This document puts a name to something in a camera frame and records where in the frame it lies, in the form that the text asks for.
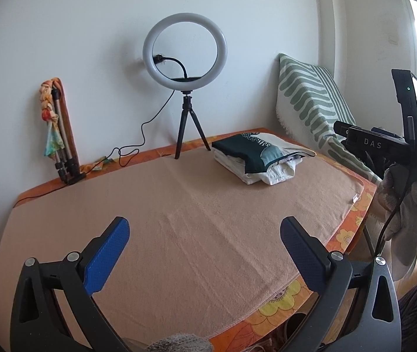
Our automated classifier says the green striped white pillow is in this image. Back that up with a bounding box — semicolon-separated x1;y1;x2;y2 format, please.
275;53;384;186

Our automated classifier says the black mini tripod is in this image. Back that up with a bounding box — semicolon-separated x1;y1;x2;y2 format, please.
174;90;212;160

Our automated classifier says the folded silver tripod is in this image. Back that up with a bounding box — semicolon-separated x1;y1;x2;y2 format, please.
52;87;87;186

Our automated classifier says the white ring light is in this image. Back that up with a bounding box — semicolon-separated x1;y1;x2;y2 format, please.
142;12;228;92

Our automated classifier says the colourful floral scarf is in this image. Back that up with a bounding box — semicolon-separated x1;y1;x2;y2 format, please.
39;77;72;161

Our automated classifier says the person's right hand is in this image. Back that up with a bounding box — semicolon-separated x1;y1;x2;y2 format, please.
375;163;417;283

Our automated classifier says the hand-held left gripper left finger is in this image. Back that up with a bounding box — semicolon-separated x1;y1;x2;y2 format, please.
10;217;131;352

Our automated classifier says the person's left hand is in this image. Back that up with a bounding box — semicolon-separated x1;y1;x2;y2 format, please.
145;333;213;352

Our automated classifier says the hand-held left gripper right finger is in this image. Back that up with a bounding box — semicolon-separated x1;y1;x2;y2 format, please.
279;216;402;352

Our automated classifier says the black cable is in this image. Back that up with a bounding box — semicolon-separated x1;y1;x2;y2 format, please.
17;90;180;205

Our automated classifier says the beige blanket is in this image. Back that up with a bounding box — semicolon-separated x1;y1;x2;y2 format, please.
0;132;365;342

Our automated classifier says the stack of clothes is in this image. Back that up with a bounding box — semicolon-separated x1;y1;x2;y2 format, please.
211;132;318;175

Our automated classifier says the white folded garment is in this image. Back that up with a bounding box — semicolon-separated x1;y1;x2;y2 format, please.
213;150;301;186

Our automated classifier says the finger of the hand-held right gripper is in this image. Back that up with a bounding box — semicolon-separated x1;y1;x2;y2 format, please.
333;120;359;139

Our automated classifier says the orange floral tablecloth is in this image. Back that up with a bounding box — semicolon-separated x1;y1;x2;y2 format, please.
13;128;378;352

